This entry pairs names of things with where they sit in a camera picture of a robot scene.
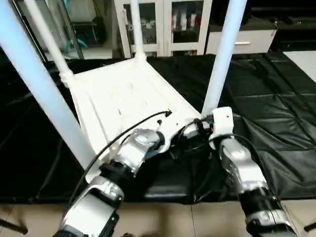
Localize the white glass door cabinet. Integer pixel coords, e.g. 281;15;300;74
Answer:
114;0;213;59

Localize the white plastic table leg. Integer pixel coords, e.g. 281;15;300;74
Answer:
200;0;248;119
0;0;99;171
24;0;75;85
129;0;148;62

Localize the white plastic table top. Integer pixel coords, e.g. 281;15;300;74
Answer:
62;55;218;186

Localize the blue plastic stool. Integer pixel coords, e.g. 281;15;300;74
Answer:
64;39;89;52

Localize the white side table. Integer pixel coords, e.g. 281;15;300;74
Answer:
285;49;316;82

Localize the white drawer unit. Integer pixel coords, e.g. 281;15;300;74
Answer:
205;30;278;55

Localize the grey metal frame post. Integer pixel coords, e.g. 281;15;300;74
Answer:
59;0;84;60

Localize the black table mat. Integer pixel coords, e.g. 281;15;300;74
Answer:
0;52;316;204

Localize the black low media cabinet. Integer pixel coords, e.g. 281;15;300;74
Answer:
276;12;316;50

